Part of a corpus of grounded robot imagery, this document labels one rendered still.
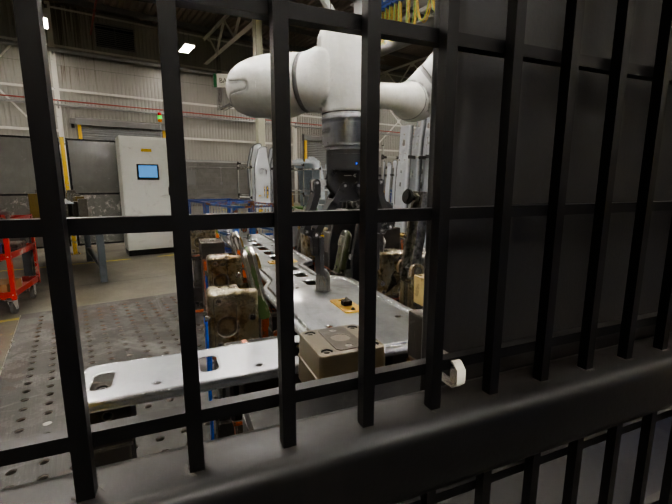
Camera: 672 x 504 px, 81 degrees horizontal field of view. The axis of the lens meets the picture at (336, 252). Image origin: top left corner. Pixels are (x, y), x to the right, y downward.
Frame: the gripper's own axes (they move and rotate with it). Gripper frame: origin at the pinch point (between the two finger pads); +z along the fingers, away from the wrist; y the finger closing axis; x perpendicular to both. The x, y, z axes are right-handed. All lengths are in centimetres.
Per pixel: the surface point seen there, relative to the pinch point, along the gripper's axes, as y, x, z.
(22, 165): 246, -738, -42
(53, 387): 62, -52, 38
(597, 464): 3, 50, 6
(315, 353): 17.1, 29.5, 2.8
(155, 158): 46, -692, -54
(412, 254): -13.2, 1.6, -0.4
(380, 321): -1.6, 10.0, 8.7
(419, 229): -14.6, 1.7, -5.3
